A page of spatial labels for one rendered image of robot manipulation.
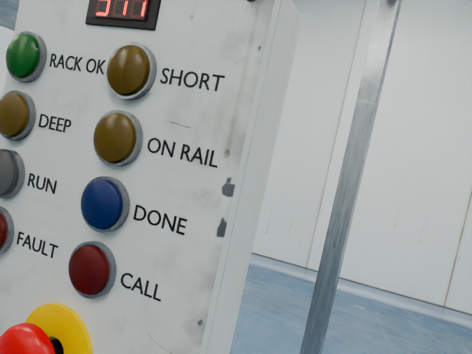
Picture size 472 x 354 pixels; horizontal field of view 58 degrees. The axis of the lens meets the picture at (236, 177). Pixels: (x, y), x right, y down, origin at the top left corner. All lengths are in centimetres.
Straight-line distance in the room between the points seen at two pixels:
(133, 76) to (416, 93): 385
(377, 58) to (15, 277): 125
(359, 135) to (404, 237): 267
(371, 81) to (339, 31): 280
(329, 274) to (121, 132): 121
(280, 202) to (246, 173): 381
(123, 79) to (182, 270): 10
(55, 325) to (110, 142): 11
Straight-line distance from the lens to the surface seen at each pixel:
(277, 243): 407
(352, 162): 136
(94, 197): 24
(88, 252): 24
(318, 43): 417
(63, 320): 27
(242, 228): 23
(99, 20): 26
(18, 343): 25
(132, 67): 23
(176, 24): 23
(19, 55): 29
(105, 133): 23
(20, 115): 28
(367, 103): 138
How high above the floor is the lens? 99
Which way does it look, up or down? 3 degrees down
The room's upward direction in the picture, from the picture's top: 12 degrees clockwise
